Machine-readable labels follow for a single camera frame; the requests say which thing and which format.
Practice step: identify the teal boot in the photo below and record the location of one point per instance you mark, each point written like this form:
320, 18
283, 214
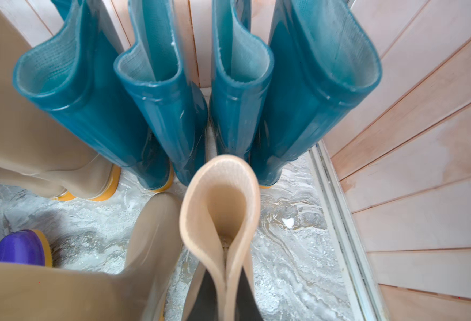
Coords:
154, 72
241, 70
325, 65
72, 78

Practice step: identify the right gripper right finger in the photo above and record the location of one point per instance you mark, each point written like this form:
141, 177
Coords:
246, 308

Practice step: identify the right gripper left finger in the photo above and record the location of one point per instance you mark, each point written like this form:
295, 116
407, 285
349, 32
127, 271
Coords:
204, 306

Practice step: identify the large purple boot front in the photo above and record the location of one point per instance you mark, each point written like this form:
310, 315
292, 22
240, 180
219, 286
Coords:
29, 247

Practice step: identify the large beige boot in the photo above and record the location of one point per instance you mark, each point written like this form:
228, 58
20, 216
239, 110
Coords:
137, 293

